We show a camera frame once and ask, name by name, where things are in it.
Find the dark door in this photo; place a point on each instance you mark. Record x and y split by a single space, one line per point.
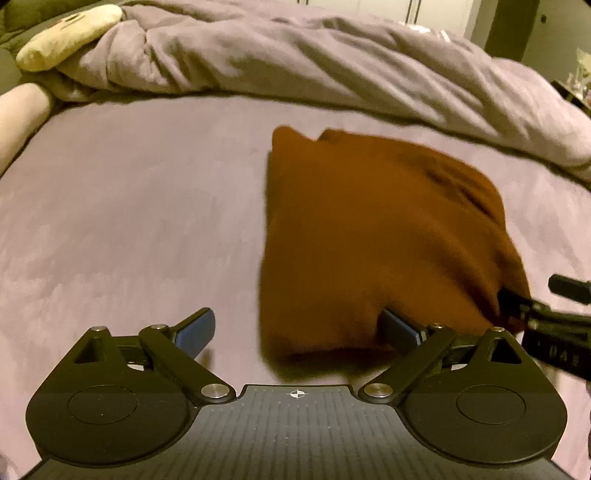
510 27

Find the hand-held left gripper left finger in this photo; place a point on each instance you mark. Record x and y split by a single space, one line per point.
198 330

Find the cluttered side table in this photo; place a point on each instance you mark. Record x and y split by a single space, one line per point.
577 83

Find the brown shirt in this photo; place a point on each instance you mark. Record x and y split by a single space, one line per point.
369 230

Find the white wardrobe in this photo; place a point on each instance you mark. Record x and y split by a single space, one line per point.
438 11

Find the white bolster pillow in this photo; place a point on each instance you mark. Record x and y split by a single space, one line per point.
21 115

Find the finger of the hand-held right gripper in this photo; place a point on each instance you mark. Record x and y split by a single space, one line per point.
531 310
570 288

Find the lilac bed sheet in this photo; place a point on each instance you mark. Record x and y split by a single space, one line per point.
138 207

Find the lilac duvet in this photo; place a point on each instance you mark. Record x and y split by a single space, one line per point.
323 55

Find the cream plush toy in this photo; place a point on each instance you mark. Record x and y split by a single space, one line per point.
60 41

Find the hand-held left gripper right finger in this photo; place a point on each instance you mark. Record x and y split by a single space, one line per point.
399 331

